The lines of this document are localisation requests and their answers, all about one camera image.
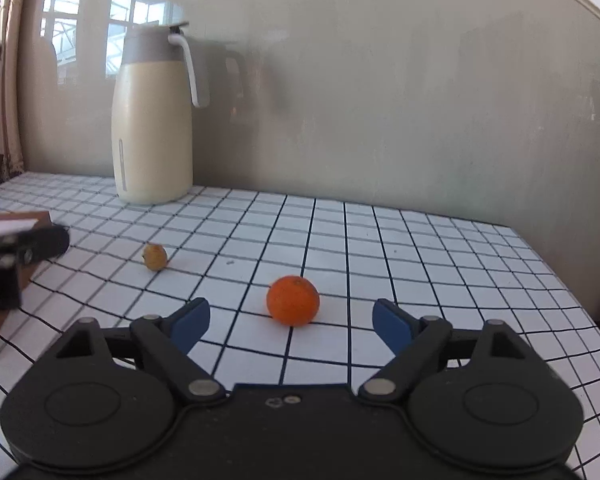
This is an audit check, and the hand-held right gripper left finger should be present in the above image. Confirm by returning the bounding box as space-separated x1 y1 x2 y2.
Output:
55 297 227 406

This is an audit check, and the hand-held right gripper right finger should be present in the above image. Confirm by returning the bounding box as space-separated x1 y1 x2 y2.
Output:
357 298 528 406

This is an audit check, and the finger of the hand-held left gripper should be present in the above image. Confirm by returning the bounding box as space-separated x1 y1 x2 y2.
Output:
0 224 71 266

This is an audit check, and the white cardboard box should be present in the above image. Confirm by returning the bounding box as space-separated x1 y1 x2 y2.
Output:
0 210 56 366

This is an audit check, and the round orange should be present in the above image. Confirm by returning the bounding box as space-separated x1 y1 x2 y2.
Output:
266 275 321 326

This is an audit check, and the small yellow-brown fruit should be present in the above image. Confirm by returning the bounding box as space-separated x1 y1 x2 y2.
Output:
142 243 168 272

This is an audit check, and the white checked tablecloth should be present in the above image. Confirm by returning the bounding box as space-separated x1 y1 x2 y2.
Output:
0 171 600 480

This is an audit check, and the beige curtain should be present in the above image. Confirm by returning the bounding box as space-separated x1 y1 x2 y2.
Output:
0 0 33 178

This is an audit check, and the cream thermos jug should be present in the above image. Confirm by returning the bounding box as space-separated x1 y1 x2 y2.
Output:
111 21 210 206

